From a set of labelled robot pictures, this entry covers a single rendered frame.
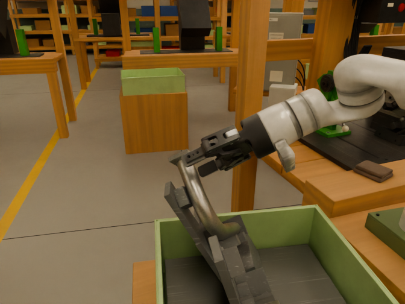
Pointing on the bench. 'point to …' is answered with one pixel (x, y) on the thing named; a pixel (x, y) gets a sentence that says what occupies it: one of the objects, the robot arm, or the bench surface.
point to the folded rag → (373, 171)
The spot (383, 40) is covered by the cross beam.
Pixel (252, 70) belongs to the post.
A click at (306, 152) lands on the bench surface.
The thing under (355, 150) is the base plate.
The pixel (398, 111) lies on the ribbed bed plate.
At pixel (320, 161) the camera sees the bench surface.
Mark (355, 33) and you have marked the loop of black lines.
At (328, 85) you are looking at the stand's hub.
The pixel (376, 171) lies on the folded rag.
